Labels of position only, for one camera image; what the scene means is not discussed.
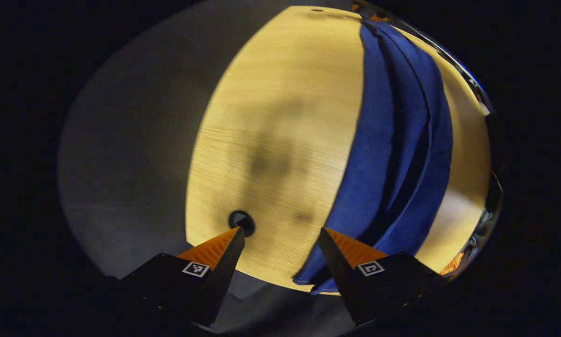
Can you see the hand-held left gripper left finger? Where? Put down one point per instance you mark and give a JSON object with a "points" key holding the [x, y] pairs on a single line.
{"points": [[224, 276]]}

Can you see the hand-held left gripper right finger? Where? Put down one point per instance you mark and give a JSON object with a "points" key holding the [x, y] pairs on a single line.
{"points": [[341, 276]]}

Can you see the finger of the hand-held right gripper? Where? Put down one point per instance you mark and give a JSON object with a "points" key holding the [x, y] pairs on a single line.
{"points": [[453, 265]]}

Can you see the blue denim jeans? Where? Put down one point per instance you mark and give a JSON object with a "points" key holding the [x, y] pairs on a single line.
{"points": [[369, 164]]}

